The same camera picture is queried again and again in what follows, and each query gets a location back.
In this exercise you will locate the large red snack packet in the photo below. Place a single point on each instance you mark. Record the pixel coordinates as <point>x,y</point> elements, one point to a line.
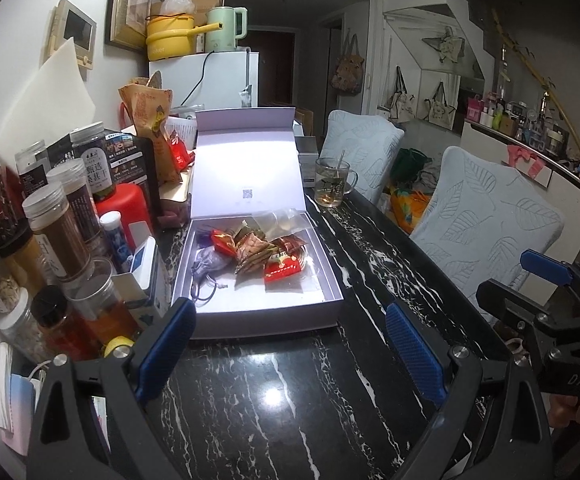
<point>282,270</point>

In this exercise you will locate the clear plastic bag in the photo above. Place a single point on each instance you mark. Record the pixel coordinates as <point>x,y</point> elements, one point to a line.
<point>280,222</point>

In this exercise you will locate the dark wooden door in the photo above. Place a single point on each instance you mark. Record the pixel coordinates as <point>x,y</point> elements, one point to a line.
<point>270,65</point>

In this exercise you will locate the purple sachet pouch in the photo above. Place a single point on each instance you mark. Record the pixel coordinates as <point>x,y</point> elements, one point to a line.
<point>204,270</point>

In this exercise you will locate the dark spice jar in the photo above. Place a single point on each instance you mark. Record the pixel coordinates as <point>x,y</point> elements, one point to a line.
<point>77,185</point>

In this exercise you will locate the white tissue box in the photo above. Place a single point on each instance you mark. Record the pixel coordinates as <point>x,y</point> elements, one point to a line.
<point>307,155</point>

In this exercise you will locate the beige tote bag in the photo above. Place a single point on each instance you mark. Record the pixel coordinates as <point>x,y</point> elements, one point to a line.
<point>402,105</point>
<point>440,110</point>

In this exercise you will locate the white fridge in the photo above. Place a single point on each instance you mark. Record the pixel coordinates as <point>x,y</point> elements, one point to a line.
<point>229,75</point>

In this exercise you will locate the patterned tote bag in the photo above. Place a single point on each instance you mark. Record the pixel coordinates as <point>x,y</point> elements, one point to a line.
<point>349,70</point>

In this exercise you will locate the black cap red bottle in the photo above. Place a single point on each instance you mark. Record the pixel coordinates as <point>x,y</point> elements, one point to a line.
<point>64,330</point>

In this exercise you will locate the pastel power bank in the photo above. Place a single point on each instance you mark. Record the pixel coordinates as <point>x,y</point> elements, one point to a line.
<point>19,415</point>

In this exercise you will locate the brown cereal packet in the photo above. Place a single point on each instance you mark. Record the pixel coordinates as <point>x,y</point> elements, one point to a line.
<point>252,255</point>

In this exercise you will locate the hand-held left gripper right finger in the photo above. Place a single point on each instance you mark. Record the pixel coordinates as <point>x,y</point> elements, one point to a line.
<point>415,355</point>

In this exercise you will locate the lavender gift box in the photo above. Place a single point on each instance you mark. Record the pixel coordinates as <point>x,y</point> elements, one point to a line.
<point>245,160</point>

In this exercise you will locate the bright red candy packet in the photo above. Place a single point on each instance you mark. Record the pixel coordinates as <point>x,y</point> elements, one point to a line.
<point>222,242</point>

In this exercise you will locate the blue tablet tube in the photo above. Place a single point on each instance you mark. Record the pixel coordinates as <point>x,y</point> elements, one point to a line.
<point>117,240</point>

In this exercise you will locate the wide light blue covered chair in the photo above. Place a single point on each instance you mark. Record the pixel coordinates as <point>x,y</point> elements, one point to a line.
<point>480,210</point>

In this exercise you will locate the narrow light blue covered chair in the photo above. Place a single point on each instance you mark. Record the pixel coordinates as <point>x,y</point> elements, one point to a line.
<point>365,145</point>

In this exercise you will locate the glass mug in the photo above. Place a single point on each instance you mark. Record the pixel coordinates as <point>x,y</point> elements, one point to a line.
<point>330,185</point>

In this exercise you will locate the brown paper bags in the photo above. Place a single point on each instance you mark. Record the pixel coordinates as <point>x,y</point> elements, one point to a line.
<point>305,120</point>

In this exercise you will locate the person's right hand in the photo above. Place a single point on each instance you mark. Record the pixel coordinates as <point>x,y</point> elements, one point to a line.
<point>575,410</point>

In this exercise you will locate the small red packet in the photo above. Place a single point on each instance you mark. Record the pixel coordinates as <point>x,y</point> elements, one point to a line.
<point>179,152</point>

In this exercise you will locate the gold framed picture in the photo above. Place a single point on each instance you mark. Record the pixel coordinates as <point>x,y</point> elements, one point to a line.
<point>132,5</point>

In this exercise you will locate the white cabinet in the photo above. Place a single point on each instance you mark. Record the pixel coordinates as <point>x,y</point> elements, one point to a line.
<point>577,220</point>

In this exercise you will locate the wall intercom panel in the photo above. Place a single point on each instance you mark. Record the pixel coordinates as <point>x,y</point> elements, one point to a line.
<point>77,25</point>

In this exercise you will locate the yellow pot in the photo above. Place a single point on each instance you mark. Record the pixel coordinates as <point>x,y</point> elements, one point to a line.
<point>167,37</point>

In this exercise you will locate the bamboo stick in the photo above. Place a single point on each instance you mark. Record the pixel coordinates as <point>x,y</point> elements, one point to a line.
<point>537,72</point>

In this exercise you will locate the white blue carton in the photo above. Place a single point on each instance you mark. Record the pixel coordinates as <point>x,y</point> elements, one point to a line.
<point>142,265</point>

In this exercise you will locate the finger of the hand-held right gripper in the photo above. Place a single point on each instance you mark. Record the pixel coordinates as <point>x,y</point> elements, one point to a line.
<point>512,307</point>
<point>545,266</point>

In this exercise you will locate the red plastic container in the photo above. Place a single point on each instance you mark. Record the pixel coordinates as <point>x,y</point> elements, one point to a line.
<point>124,210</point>

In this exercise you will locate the pink cloth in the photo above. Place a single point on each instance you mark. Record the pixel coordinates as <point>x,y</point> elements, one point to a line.
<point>525,160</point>

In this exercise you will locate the green bag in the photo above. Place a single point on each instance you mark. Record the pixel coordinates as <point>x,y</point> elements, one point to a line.
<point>412,162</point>

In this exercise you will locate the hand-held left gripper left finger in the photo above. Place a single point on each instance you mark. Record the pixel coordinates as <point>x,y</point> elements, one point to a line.
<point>164,345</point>

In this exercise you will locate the group of counter bottles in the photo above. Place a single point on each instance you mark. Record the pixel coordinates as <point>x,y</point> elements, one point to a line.
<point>510,120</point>

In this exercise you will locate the dark red candy packet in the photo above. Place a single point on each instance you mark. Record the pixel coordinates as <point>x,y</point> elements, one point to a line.
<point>290,245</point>

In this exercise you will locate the crumpled plastic bag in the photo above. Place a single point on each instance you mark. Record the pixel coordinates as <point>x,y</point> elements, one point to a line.
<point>175,4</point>

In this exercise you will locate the black tea box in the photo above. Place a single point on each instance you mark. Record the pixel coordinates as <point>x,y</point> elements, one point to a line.
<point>132,155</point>

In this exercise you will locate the yellow lemon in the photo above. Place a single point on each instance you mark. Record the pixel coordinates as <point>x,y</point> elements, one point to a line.
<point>117,345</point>

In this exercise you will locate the green electric kettle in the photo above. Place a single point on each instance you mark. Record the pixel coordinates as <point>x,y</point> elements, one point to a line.
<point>219,30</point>

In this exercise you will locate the woven straw fan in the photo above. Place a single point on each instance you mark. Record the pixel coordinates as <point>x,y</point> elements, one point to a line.
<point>155,80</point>

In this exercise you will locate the brown paper snack bag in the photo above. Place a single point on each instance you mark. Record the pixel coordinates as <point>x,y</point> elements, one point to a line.
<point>142,110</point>

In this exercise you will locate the brown spice jar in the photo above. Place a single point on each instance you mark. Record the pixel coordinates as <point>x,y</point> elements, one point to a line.
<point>59,235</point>

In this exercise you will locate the white paper sheet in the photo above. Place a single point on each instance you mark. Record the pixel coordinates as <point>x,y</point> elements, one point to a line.
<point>54,95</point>

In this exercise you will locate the orange bag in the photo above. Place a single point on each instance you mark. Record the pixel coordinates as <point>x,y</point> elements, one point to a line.
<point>407,210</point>

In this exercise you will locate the dark label jar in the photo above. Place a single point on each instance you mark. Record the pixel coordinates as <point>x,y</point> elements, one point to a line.
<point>94,160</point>

